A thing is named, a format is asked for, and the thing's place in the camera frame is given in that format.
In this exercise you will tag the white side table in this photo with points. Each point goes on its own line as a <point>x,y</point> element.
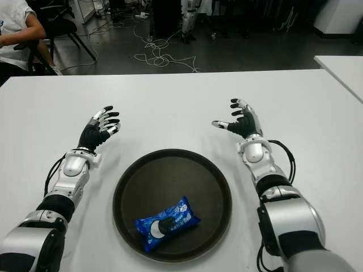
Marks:
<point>344,68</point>

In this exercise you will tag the seated person in white shirt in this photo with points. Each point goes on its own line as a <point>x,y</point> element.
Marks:
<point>14,31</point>

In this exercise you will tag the left robot hand black silver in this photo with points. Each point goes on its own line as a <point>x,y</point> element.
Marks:
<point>92,134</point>

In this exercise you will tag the black office chair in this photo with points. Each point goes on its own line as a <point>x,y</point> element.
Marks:
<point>61,25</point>

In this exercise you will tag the round dark brown tray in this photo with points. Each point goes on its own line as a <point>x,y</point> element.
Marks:
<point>172,204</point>

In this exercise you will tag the right robot arm silver black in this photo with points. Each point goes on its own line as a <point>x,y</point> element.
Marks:
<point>278,198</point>

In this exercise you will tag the black stand with caster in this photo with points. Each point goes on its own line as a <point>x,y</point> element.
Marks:
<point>213,34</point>

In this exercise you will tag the white angled cabinet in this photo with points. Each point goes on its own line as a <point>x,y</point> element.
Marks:
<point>337,17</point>

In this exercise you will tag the folded metal frame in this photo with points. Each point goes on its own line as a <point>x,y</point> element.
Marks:
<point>289,18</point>

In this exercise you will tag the left robot arm silver black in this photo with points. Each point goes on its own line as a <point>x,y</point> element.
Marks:
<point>68,175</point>

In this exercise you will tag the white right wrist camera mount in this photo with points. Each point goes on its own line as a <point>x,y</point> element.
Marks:
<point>241,151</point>

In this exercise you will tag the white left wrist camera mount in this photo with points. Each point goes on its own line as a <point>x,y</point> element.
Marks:
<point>96,161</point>

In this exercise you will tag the blue Oreo cookie pack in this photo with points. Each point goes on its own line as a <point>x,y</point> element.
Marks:
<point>167,224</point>

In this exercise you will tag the white storage unit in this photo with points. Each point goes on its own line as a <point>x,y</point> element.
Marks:
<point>85,10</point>

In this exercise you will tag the black cabinet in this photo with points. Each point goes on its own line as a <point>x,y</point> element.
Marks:
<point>167,20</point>

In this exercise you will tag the silver humanoid robot legs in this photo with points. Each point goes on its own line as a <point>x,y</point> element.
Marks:
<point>188,21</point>

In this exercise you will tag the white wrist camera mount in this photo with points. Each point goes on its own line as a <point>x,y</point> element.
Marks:
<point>241,151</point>
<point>96,161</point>

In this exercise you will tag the right robot hand black silver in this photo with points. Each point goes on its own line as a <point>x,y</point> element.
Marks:
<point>246,123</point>

